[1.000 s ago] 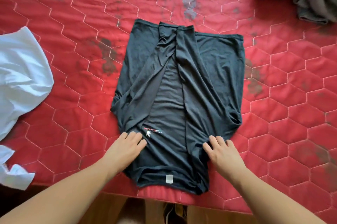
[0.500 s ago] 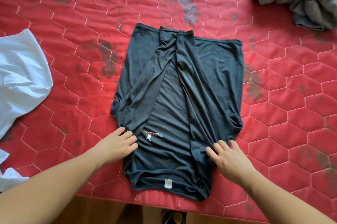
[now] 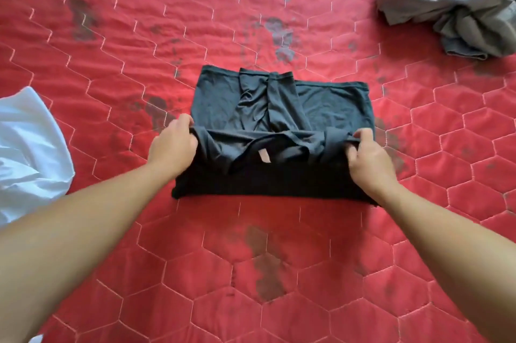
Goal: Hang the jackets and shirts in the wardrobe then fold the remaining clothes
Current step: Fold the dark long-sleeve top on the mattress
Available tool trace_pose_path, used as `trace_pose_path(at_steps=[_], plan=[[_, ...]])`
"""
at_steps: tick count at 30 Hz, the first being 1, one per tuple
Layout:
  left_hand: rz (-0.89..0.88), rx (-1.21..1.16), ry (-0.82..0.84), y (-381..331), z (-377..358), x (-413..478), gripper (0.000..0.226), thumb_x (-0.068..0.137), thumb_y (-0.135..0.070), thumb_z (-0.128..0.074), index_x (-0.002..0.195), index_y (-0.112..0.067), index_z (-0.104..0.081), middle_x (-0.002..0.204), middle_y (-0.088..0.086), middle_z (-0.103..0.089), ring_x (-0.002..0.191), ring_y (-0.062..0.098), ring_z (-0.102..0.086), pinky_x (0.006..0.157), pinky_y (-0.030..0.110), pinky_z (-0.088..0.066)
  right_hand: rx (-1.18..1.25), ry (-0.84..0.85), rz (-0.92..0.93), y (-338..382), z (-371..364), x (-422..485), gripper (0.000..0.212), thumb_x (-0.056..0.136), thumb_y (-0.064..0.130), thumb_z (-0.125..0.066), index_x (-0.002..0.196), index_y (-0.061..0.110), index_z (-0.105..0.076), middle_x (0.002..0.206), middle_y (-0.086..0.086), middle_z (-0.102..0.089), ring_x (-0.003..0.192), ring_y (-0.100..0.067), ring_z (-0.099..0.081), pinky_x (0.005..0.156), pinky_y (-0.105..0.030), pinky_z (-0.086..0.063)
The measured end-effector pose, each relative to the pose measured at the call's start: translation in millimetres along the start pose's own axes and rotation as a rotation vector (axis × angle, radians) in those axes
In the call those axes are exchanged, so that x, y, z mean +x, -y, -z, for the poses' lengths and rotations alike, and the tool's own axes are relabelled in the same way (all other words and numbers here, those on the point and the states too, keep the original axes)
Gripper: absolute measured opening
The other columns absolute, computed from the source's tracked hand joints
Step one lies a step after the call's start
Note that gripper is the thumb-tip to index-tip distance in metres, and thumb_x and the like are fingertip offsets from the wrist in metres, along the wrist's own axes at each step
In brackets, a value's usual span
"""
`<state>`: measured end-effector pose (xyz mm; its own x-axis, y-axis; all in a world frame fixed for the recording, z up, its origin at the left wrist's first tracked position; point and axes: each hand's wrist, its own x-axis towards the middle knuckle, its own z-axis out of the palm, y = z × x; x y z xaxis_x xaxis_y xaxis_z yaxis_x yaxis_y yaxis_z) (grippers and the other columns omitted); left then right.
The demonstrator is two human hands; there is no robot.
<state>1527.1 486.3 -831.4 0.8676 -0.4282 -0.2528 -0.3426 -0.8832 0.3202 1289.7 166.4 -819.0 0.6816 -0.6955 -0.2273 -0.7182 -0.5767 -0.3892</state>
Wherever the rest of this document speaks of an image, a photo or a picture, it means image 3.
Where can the black long-sleeve shirt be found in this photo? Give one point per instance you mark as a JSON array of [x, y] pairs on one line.
[[282, 181]]

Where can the white button shirt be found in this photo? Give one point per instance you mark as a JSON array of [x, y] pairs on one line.
[[28, 153]]

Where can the red quilted mattress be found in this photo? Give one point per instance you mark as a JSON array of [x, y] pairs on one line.
[[161, 12]]

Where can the person's left forearm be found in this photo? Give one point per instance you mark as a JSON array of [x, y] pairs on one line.
[[72, 234]]

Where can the person's right forearm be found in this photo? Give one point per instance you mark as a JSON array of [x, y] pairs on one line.
[[455, 250]]

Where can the person's left hand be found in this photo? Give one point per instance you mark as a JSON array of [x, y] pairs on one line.
[[173, 149]]

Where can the person's right hand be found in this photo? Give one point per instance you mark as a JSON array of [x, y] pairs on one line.
[[373, 169]]

